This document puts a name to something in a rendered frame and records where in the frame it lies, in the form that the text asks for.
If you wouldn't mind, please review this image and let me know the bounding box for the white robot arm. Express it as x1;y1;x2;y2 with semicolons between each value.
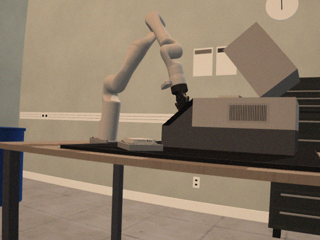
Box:
97;11;187;141

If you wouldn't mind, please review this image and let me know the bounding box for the grey benchtop machine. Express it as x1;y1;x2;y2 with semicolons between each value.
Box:
161;22;300;156

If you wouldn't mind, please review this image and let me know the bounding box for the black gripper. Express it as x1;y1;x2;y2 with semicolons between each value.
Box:
171;83;189;111

